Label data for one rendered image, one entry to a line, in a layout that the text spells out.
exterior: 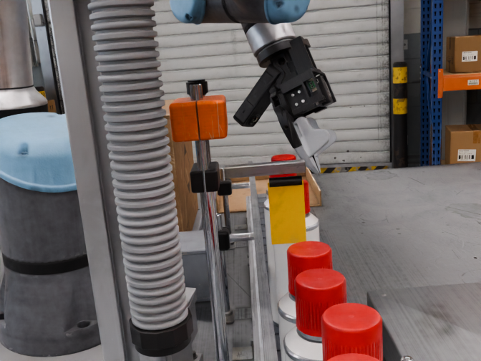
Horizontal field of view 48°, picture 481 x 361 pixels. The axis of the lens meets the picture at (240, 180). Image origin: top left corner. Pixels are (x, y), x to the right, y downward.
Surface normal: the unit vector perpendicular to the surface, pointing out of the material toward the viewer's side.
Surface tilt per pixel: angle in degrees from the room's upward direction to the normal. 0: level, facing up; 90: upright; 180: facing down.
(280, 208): 90
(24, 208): 92
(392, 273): 0
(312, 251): 2
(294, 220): 90
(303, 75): 79
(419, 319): 0
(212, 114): 90
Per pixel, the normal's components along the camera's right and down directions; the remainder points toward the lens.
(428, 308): -0.07, -0.97
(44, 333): -0.01, 0.00
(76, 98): 0.00, 0.25
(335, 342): -0.66, 0.23
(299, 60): -0.45, 0.07
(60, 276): 0.31, 0.26
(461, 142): -0.24, 0.25
